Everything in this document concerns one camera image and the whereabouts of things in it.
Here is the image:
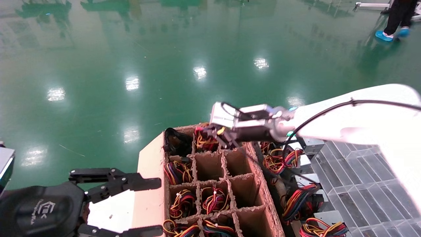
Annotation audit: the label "white metal floor beam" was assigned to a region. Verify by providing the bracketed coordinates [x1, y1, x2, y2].
[354, 2, 390, 9]

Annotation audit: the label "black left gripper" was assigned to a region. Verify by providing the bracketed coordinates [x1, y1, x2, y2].
[0, 167, 162, 237]

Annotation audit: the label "clear plastic divider tray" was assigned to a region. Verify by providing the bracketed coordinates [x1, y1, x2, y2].
[311, 140, 421, 237]

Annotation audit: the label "person in black trousers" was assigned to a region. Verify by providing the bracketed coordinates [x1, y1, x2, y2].
[383, 0, 419, 36]

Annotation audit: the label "colourful wire bundle cell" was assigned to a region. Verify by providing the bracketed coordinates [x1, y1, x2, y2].
[164, 157, 193, 185]

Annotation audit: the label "power supply with coloured cables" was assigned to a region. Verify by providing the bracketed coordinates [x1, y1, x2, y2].
[169, 189, 197, 220]
[201, 186, 230, 214]
[161, 219, 200, 237]
[201, 215, 236, 237]

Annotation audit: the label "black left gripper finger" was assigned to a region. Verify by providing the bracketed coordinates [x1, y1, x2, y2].
[78, 224, 164, 237]

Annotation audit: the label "wire bundle being moved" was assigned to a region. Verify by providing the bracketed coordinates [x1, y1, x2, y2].
[194, 123, 231, 152]

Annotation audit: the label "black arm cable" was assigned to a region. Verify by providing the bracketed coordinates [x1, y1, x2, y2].
[282, 98, 421, 158]

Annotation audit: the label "brown cardboard divider box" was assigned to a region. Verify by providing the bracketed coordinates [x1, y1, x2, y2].
[131, 123, 285, 237]

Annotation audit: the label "silver power supply coloured cables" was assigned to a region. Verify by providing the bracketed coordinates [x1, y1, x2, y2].
[260, 142, 281, 155]
[299, 211, 348, 237]
[262, 142, 311, 175]
[281, 173, 327, 224]

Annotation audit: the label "black cable bundle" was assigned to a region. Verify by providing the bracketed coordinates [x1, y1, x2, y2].
[163, 127, 194, 157]

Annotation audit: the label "grey power supply red cables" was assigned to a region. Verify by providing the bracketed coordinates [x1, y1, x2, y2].
[298, 137, 325, 154]

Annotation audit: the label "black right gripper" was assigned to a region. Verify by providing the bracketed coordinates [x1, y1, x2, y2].
[207, 126, 275, 149]

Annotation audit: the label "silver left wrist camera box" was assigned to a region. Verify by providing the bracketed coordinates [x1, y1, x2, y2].
[0, 147, 15, 193]

